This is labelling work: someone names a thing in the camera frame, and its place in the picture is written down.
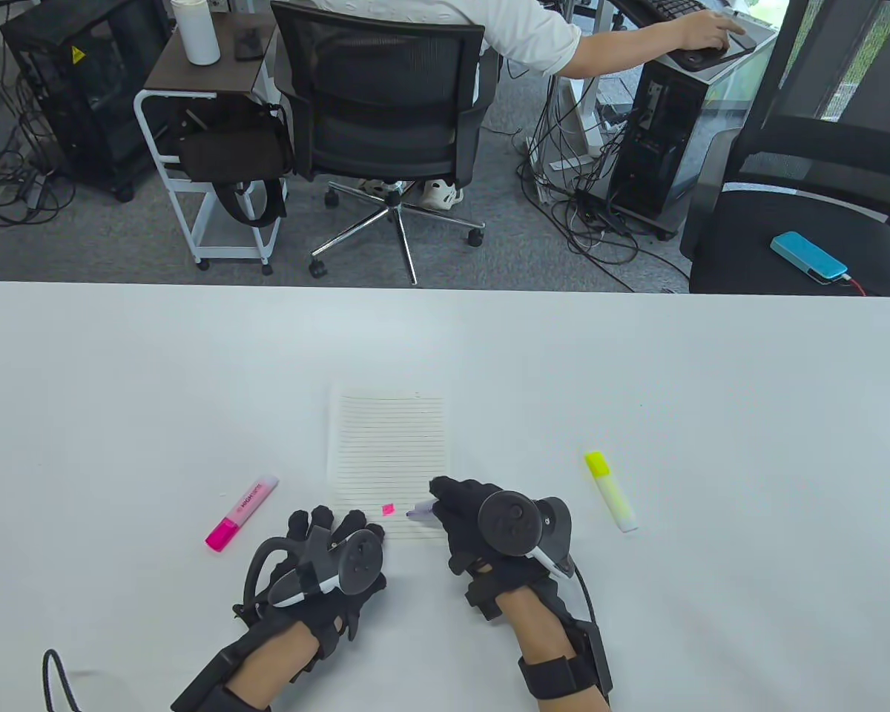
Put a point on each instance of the silver and black computer tower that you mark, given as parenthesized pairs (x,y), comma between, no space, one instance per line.
(653,141)

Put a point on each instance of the person's right forearm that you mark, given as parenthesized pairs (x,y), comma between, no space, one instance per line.
(534,630)

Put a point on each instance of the black mesh office chair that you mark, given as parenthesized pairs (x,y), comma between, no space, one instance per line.
(386,89)

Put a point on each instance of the person's right hand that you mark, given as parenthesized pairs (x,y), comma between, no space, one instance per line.
(460,519)

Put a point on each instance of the black keyboard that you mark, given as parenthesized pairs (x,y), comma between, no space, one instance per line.
(675,7)

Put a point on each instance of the black desk mat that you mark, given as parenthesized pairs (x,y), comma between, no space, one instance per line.
(701,59)

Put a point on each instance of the purple highlighter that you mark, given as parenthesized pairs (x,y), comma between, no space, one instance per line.
(421,509)

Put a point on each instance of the yellow highlighter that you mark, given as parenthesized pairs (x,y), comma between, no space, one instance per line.
(612,497)

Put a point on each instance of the dark brown bag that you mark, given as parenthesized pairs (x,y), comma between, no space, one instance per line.
(230,152)

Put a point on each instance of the person's left forearm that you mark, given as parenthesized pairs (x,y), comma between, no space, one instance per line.
(274,664)

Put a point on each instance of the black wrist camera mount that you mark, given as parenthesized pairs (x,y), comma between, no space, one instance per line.
(334,638)
(486,597)

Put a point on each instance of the white bottle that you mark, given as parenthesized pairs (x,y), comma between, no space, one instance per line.
(196,33)

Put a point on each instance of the person's left hand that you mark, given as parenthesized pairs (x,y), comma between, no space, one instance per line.
(319,528)

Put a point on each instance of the white side table brown top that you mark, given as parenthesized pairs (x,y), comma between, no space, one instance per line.
(208,70)

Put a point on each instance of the black padded office chair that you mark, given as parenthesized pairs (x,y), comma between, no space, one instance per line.
(756,245)

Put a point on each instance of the black phone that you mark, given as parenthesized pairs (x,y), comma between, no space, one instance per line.
(248,44)

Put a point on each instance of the pink highlighter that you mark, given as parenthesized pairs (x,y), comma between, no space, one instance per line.
(245,508)

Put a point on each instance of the white lined paper sheet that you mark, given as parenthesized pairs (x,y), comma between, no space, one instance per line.
(386,437)

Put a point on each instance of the white desk leg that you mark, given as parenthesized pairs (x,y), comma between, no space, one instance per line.
(582,111)

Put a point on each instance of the blue power bank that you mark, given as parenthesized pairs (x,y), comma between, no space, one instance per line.
(805,256)

